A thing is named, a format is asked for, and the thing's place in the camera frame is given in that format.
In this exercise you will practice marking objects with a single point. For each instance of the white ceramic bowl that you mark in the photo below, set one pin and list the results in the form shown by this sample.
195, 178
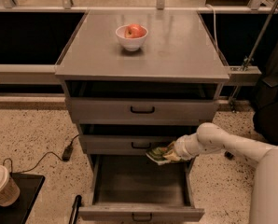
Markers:
130, 44

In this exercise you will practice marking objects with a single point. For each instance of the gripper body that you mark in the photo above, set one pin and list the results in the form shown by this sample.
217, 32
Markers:
183, 150

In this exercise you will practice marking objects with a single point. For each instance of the black handle bar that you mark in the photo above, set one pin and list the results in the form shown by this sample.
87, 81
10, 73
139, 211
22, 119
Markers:
74, 212

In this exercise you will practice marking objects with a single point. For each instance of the green jalapeno chip bag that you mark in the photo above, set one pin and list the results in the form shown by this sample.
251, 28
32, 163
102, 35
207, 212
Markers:
156, 155

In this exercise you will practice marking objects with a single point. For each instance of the top grey drawer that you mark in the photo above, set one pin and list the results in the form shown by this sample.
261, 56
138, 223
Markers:
139, 102

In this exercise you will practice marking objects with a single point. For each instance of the black office chair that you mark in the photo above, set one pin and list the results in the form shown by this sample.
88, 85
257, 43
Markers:
264, 100

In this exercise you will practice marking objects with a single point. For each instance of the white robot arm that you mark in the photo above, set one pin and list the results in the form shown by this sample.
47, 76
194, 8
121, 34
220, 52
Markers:
210, 138

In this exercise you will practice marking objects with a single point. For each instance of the grey drawer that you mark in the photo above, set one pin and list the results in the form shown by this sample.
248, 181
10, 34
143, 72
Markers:
135, 189
111, 139
139, 102

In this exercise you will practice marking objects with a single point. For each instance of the middle grey drawer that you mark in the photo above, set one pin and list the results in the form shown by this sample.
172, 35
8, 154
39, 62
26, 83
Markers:
111, 139

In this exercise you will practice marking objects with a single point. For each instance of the grey drawer cabinet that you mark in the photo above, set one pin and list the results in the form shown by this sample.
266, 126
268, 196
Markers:
177, 49

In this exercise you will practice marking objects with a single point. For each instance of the red apple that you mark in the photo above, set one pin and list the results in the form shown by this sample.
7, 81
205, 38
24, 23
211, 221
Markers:
134, 31

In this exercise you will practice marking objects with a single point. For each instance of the black power adapter with cable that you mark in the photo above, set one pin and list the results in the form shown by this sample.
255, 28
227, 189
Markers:
65, 157

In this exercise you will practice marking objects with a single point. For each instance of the paper coffee cup with lid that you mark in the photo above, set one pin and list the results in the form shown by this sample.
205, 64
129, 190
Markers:
9, 190

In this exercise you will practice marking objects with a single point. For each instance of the bottom grey drawer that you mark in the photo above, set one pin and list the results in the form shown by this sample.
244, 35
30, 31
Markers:
135, 189

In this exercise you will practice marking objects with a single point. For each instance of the black side table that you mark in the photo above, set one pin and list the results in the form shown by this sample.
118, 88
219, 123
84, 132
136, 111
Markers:
18, 212

